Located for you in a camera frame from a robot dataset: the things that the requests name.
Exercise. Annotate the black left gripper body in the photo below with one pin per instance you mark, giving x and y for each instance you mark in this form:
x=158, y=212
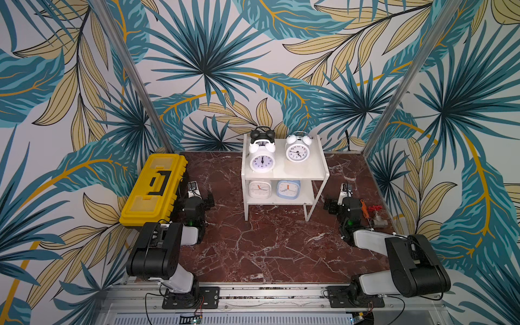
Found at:
x=207, y=202

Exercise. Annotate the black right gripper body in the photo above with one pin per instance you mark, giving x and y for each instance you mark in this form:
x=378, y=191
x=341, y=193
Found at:
x=333, y=205

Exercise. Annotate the blue square alarm clock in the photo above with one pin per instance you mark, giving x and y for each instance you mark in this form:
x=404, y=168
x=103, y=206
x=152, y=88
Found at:
x=288, y=189

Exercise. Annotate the white square alarm clock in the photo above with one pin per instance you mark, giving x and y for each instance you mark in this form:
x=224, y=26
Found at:
x=260, y=189

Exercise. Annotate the white twin-bell alarm clock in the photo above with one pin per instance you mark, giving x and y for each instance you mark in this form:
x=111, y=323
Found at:
x=298, y=145

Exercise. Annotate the white round alarm clock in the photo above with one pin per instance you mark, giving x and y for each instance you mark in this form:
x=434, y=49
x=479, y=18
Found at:
x=261, y=156

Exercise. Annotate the black twin-bell alarm clock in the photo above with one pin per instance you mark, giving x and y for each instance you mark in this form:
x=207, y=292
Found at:
x=263, y=133

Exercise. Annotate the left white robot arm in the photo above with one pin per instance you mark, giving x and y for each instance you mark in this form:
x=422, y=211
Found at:
x=156, y=253

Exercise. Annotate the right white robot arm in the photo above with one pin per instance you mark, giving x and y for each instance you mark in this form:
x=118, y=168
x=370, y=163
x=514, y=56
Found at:
x=414, y=268

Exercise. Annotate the white two-tier shelf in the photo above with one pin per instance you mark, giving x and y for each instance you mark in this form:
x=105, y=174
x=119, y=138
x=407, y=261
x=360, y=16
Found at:
x=312, y=173

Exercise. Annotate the yellow and black toolbox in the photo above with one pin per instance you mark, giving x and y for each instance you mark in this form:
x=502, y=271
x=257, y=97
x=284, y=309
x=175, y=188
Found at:
x=155, y=192

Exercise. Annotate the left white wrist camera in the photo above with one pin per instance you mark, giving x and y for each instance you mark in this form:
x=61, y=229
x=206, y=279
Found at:
x=193, y=189

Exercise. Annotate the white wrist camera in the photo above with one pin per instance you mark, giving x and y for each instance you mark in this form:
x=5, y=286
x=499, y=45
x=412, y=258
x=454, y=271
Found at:
x=193, y=189
x=345, y=192

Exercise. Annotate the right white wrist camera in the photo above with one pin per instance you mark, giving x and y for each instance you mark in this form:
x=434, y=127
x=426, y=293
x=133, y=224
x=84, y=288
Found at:
x=345, y=192

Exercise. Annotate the orange handled tool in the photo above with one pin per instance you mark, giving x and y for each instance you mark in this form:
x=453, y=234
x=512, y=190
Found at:
x=366, y=215

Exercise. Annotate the red handled metal valve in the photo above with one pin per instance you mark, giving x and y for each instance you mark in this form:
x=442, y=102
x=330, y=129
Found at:
x=376, y=218

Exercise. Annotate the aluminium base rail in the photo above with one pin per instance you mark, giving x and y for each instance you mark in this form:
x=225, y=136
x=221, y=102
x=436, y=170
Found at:
x=255, y=303

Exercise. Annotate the left metal corner post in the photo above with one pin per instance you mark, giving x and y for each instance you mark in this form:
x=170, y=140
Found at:
x=110, y=27

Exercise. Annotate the metal corner post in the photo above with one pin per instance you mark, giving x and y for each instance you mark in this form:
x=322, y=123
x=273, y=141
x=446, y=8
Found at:
x=110, y=27
x=431, y=40

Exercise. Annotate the right metal corner post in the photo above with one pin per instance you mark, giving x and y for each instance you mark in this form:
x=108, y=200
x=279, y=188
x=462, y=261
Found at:
x=431, y=40

